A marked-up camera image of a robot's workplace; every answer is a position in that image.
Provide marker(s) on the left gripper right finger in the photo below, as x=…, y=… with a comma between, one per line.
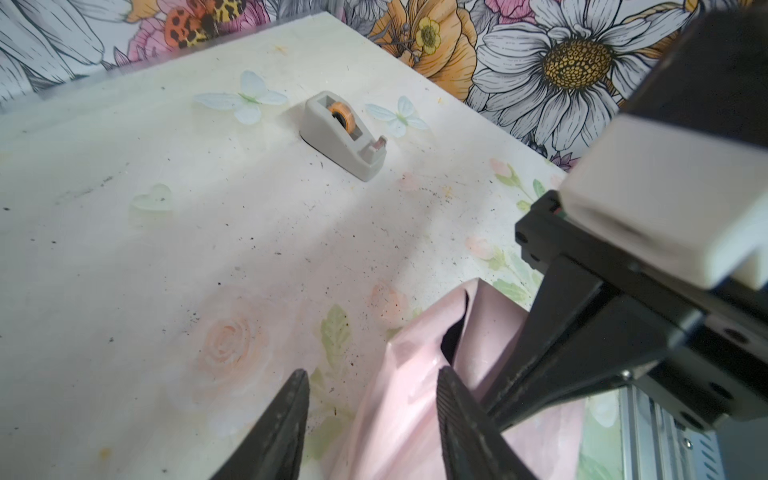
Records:
x=472, y=447

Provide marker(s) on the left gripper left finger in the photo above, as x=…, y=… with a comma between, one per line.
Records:
x=279, y=434

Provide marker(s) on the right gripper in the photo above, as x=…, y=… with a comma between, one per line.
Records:
x=653, y=251

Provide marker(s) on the purple wrapping paper sheet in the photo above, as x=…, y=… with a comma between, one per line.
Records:
x=498, y=350

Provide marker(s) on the orange adhesive tape roll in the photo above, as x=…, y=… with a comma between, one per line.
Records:
x=344, y=115

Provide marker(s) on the aluminium front rail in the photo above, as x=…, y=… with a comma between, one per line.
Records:
x=664, y=429

